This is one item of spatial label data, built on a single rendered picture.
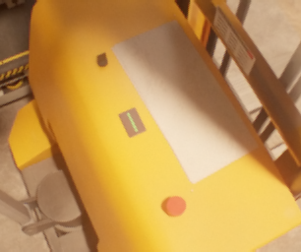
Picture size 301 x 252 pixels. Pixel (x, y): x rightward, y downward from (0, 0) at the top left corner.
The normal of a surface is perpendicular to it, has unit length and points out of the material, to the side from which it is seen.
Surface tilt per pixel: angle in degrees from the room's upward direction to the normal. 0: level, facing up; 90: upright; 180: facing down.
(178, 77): 0
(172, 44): 0
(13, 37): 0
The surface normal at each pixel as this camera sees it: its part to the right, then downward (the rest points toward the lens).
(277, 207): 0.01, -0.38
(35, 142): -0.33, -0.21
